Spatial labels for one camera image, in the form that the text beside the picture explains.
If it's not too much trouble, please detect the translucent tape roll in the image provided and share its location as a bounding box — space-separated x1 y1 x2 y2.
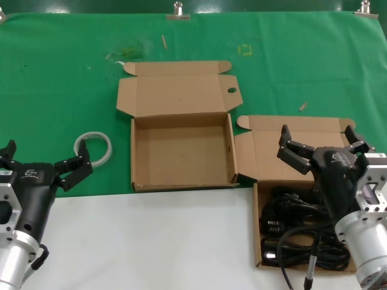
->
73 130 113 168

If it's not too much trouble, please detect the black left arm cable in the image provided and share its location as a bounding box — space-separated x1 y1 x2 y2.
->
30 243 50 271

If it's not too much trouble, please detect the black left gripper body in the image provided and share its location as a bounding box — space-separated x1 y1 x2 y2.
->
8 161 60 243

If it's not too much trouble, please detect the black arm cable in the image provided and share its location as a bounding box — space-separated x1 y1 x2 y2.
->
30 243 50 271
277 224 337 290

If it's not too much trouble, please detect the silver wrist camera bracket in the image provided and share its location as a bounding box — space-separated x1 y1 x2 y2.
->
354 152 387 216
0 169 24 243

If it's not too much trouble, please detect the cardboard box with plain lid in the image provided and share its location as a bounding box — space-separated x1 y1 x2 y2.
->
233 114 358 273

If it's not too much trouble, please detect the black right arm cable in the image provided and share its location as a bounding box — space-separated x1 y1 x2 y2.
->
277 224 337 290

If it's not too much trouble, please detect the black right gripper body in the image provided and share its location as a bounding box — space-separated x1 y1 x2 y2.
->
311 146 368 222

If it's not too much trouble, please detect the cable with silver connector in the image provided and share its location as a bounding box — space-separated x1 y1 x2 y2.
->
303 235 323 290

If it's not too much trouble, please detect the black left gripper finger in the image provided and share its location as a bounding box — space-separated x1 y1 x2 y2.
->
0 139 22 170
54 139 94 192

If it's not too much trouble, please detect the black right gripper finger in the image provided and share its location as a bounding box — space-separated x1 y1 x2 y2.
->
343 124 377 156
276 124 316 176

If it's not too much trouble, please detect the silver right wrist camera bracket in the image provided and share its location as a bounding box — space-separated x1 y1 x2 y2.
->
354 152 387 216

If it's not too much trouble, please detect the green table cloth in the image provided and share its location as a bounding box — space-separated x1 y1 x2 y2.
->
0 11 387 199

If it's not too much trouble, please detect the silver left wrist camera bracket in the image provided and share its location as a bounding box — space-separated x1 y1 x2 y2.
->
0 169 24 243

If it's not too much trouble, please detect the cardboard box with dotted lid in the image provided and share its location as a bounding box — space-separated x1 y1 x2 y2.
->
115 60 244 193

